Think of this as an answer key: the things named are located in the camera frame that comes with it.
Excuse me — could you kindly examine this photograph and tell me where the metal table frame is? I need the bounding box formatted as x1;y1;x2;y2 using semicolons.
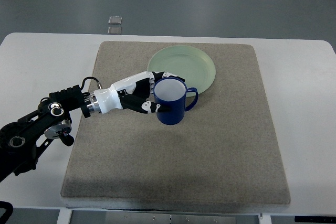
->
56;208;272;223

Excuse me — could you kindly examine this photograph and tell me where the lower floor socket cover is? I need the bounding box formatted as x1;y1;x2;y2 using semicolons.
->
108;26;122;35

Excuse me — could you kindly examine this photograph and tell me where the floor socket cover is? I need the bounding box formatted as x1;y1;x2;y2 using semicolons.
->
108;16;122;25
108;26;122;35

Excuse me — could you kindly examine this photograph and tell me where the light green plate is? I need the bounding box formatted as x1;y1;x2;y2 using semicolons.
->
148;45;216;93

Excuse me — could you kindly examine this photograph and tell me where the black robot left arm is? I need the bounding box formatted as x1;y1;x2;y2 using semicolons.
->
1;85;93;180

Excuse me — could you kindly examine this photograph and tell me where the upper floor socket cover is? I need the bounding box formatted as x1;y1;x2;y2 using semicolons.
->
108;16;122;25

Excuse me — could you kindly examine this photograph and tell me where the black cable at edge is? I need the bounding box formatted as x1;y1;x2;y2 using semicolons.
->
0;200;14;224

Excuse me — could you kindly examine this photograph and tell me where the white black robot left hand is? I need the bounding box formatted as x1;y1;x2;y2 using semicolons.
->
86;71;184;114

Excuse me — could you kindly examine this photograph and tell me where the blue mug white inside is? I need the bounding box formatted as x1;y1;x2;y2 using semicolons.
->
153;77;198;125

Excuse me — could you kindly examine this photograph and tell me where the beige felt mat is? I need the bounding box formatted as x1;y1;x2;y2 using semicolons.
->
61;44;290;211

